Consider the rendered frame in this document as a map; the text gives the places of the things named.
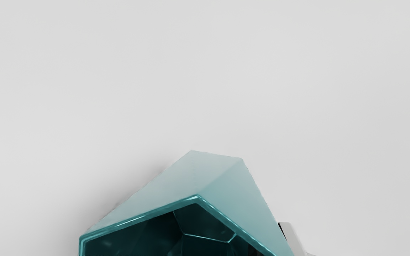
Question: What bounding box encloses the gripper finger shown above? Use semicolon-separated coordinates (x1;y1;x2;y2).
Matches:
278;222;316;256

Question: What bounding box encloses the teal faceted mug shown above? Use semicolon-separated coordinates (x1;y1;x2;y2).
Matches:
79;150;295;256

